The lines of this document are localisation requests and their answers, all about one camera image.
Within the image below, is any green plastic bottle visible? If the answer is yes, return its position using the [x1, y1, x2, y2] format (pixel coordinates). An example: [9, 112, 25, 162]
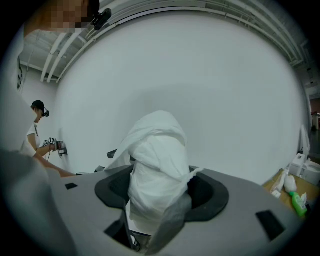
[288, 191, 308, 217]

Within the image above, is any person's head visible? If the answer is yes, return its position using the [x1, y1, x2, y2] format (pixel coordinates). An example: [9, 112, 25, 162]
[24, 0, 101, 36]

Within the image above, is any black wall roll holder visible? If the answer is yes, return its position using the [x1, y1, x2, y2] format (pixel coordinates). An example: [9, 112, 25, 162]
[106, 149, 137, 163]

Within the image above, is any another person's forearm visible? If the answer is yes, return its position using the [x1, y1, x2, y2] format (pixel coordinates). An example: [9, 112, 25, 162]
[34, 144, 55, 158]

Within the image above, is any black head camera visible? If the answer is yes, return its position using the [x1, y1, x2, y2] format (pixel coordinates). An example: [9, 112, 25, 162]
[89, 8, 113, 32]

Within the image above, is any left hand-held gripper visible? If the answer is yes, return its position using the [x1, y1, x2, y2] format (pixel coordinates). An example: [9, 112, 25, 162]
[75, 165, 106, 177]

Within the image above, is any person's left forearm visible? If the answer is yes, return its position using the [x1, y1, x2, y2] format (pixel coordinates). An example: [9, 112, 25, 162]
[32, 151, 77, 179]

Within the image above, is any person's white shirt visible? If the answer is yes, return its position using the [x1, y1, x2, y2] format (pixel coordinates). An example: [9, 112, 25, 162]
[0, 23, 76, 256]

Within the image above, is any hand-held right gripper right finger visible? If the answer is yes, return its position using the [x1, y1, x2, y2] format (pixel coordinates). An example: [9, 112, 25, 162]
[147, 165, 312, 256]

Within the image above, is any white crumpled bag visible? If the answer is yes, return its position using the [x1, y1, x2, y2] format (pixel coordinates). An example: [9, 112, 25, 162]
[284, 174, 298, 192]

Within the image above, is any brown cardboard box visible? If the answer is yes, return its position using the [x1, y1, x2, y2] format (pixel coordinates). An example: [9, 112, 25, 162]
[262, 168, 313, 218]

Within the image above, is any white toilet paper roll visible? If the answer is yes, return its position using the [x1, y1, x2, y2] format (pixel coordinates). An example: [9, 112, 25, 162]
[103, 110, 205, 237]

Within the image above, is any beige wrapped package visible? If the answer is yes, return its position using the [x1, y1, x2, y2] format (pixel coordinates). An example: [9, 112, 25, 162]
[271, 168, 290, 193]

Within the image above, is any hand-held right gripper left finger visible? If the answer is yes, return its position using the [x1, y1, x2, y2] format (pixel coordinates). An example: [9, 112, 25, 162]
[48, 164, 141, 256]

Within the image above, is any white square box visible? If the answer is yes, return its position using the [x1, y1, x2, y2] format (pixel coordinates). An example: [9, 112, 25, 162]
[287, 153, 320, 186]

